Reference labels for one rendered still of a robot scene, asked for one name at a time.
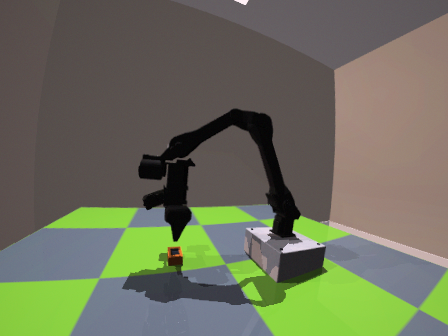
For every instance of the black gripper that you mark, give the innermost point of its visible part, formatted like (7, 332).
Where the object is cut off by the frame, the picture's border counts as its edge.
(177, 214)

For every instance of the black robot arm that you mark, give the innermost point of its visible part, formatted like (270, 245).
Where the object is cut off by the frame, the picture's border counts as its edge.
(260, 127)

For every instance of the orange block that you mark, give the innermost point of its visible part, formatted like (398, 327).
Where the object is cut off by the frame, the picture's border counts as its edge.
(175, 256)

